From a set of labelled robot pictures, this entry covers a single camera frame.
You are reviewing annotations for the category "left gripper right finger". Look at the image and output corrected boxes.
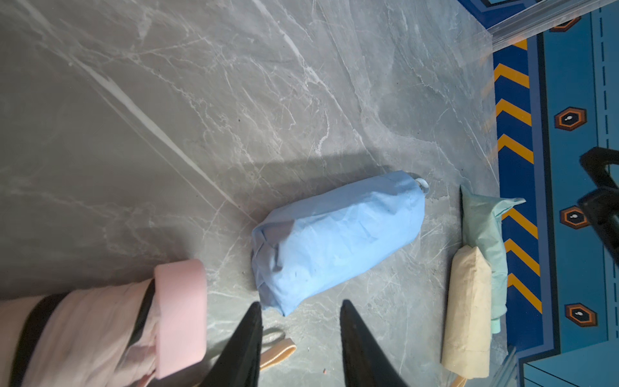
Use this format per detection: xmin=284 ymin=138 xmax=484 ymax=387
xmin=339 ymin=300 xmax=407 ymax=387

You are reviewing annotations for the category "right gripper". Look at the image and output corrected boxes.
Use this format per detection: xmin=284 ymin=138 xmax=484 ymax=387
xmin=577 ymin=147 xmax=618 ymax=264

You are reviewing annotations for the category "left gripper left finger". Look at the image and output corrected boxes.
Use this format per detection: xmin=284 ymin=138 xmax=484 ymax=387
xmin=199 ymin=302 xmax=263 ymax=387

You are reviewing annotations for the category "cream umbrella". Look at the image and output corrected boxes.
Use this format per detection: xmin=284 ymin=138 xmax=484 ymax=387
xmin=260 ymin=327 xmax=298 ymax=372

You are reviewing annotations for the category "pink umbrella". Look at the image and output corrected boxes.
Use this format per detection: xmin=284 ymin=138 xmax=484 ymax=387
xmin=1 ymin=260 xmax=207 ymax=386

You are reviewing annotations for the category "beige sleeved umbrella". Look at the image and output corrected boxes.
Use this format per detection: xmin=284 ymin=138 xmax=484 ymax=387
xmin=441 ymin=245 xmax=492 ymax=380

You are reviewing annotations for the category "mint green sleeved umbrella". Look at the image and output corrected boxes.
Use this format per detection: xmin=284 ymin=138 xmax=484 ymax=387
xmin=460 ymin=185 xmax=526 ymax=334

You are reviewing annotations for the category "blue sleeved umbrella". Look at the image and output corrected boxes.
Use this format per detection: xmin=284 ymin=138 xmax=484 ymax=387
xmin=251 ymin=171 xmax=430 ymax=316

